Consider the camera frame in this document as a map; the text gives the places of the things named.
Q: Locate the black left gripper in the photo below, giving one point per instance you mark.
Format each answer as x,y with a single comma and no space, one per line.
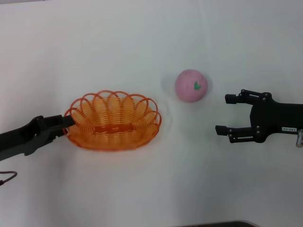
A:
26,139

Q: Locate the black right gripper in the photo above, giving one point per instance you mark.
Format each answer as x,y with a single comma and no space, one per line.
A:
277,118

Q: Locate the orange woven plastic basket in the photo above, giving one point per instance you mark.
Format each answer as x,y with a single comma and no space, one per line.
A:
113,118

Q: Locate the dark rounded robot base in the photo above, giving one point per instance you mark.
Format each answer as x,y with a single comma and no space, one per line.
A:
220,224

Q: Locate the pink toy peach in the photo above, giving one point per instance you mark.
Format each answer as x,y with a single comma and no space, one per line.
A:
189,87

